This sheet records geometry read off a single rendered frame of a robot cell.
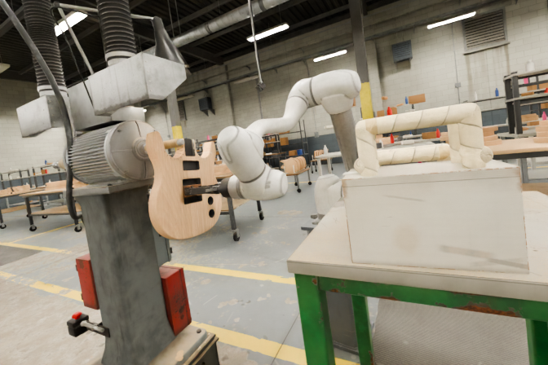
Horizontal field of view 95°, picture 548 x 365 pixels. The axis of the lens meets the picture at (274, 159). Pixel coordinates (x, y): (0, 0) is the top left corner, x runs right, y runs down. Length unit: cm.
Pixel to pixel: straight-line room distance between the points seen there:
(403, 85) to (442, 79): 133
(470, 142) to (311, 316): 47
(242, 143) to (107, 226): 77
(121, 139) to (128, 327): 81
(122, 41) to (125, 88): 20
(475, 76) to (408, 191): 1161
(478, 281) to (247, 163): 56
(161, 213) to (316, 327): 61
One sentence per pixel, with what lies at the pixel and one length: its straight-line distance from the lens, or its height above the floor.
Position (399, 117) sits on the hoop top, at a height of 120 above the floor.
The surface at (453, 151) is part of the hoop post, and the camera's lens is 61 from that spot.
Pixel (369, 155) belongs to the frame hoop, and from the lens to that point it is 51.
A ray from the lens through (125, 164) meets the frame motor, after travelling 114.
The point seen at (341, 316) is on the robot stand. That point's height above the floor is 19.
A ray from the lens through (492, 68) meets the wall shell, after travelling 1222.
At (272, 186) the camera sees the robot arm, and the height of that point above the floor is 106.
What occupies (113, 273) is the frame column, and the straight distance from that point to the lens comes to 136.
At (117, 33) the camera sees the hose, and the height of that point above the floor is 165.
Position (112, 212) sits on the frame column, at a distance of 129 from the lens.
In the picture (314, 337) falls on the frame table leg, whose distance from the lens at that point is 70.
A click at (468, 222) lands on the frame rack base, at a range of 54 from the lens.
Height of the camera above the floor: 118
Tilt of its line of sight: 3 degrees down
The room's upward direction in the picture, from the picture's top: 8 degrees counter-clockwise
